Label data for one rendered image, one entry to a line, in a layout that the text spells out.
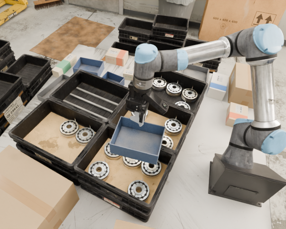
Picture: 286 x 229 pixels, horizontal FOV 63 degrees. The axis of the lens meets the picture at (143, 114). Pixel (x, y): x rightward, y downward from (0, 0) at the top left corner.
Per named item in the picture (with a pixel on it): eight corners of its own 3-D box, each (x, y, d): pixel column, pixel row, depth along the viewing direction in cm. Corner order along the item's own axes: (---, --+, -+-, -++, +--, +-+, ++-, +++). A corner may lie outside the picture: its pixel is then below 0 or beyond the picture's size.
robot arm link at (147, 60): (163, 52, 76) (138, 53, 74) (159, 80, 84) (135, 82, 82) (155, 41, 82) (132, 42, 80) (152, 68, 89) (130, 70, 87)
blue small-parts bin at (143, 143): (163, 136, 104) (165, 126, 99) (156, 165, 95) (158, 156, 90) (120, 125, 107) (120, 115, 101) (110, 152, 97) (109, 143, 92)
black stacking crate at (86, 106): (131, 102, 152) (132, 90, 143) (107, 135, 134) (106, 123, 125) (81, 82, 162) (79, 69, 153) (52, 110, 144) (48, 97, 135)
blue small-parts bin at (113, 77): (108, 77, 183) (107, 71, 178) (124, 84, 179) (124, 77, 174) (93, 93, 171) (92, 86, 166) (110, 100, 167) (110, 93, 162)
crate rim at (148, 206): (175, 156, 117) (176, 153, 115) (150, 211, 98) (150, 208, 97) (107, 125, 126) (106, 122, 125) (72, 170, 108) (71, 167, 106)
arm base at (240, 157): (250, 164, 122) (255, 146, 121) (254, 171, 108) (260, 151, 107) (220, 156, 127) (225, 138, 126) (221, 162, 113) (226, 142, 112)
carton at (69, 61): (60, 78, 179) (58, 72, 175) (53, 76, 180) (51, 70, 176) (77, 61, 194) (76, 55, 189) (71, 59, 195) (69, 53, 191)
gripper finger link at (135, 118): (130, 122, 103) (131, 107, 97) (143, 126, 102) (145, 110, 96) (128, 127, 101) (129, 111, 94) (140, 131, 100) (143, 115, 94)
